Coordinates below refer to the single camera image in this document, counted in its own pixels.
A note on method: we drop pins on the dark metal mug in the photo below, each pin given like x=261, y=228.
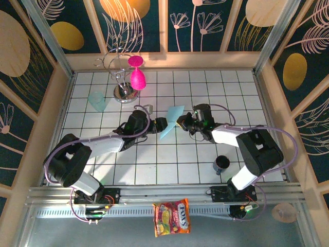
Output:
x=222, y=163

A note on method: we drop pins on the pink wine glass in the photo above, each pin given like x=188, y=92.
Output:
x=138, y=79

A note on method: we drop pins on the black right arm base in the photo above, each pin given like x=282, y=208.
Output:
x=218, y=194

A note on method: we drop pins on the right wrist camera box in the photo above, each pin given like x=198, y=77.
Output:
x=197, y=110

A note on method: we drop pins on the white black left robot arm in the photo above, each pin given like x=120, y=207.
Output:
x=72, y=164

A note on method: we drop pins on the orange candy bag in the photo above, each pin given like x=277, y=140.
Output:
x=171, y=217

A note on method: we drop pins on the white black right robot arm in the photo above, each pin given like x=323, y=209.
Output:
x=259, y=154

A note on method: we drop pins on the translucent teal plastic cup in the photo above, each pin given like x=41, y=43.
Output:
x=97, y=101

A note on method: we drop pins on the aluminium frame post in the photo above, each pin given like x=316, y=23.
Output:
x=276, y=36
x=48, y=38

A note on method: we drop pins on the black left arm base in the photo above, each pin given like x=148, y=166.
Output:
x=110, y=195

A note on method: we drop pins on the aluminium mounting rail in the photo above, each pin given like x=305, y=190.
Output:
x=159, y=191

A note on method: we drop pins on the small black electronics module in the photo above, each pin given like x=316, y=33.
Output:
x=241, y=211
x=96, y=212

